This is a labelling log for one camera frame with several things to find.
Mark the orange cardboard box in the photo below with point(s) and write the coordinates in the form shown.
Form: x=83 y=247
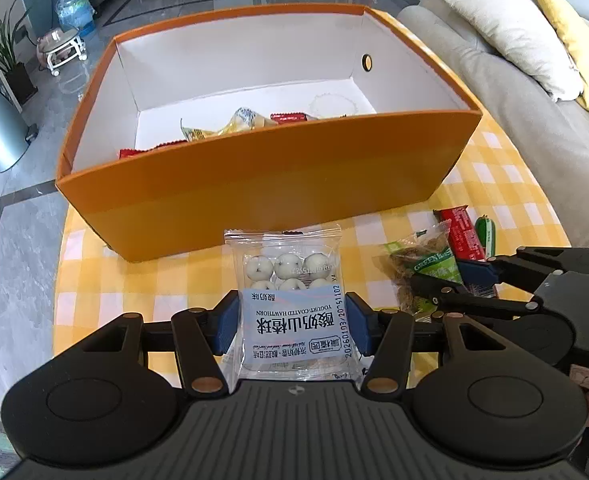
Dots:
x=391 y=122

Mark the long red snack bar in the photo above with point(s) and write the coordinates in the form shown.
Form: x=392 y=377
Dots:
x=464 y=243

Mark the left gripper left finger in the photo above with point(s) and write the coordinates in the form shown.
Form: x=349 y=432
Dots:
x=200 y=336

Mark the blue water jug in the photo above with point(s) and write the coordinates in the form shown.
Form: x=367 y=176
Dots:
x=77 y=14

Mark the white yogurt hawthorn ball packet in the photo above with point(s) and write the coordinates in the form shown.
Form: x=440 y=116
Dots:
x=292 y=322

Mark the beige cushion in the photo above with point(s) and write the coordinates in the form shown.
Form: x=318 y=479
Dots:
x=519 y=31

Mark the small white wheeled stool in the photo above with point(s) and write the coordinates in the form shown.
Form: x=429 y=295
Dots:
x=62 y=46

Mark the beige chips bag blue logo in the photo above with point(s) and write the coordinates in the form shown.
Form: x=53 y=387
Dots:
x=243 y=119

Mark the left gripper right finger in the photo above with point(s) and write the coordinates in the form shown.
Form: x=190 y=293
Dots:
x=386 y=336

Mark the beige sofa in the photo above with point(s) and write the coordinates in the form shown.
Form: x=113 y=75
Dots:
x=552 y=137

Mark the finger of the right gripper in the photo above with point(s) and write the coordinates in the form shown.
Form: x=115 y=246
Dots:
x=511 y=270
x=452 y=297

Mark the green nut snack packet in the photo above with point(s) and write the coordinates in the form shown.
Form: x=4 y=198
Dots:
x=424 y=252

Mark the green striped sausage stick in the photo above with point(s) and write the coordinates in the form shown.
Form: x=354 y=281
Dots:
x=486 y=232

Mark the potted green plant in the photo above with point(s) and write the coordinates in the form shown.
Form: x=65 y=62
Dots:
x=13 y=69

